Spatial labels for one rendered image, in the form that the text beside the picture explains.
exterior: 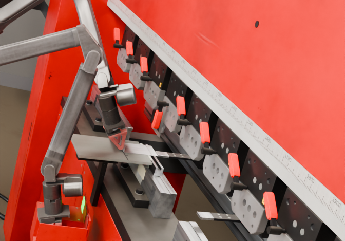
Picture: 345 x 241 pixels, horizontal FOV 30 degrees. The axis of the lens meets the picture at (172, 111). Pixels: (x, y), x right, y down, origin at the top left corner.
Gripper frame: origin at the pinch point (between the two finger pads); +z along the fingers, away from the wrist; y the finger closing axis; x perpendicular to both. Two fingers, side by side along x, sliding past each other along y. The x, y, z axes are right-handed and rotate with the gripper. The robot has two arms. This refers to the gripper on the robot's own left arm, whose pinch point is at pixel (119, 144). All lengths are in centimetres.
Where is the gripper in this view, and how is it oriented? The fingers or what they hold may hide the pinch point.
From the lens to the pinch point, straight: 229.2
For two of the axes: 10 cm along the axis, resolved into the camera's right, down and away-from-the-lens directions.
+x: -9.3, 3.0, -1.8
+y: -2.9, -3.6, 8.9
